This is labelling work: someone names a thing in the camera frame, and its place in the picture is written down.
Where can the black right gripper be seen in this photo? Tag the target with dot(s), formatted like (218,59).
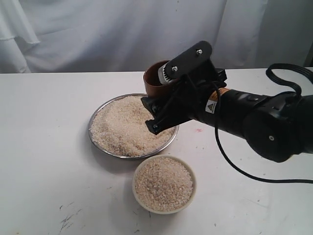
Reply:
(185,102)

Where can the brown wooden cup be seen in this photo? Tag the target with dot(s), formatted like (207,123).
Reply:
(153,87)

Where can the white bowl of rice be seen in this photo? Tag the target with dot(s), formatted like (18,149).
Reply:
(164,184)

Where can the round steel rice plate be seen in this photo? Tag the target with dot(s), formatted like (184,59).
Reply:
(118,129)

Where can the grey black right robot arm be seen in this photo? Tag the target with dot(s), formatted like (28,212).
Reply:
(275,127)

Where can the white fabric backdrop curtain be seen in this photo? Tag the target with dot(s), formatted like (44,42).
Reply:
(131,35)

